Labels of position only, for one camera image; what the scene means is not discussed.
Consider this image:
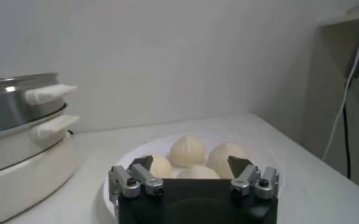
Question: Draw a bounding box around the white steamed baozi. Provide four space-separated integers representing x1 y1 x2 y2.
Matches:
148 155 174 180
177 164 220 180
207 142 250 180
169 135 207 168

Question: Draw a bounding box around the white round plate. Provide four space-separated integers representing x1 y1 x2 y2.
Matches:
102 132 285 220

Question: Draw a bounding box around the stainless steel steamer basket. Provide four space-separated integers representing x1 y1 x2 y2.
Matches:
0 72 78 136

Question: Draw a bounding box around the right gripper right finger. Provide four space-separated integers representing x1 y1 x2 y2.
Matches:
227 155 280 200

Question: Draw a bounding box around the white power cable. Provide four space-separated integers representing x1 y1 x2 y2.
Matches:
321 15 359 162

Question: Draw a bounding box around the black power cable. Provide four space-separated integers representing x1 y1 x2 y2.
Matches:
342 77 352 180

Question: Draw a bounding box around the white electric cooker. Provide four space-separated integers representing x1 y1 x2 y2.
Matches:
0 105 82 224

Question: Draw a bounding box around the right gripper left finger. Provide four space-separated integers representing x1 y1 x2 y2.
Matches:
108 155 165 211

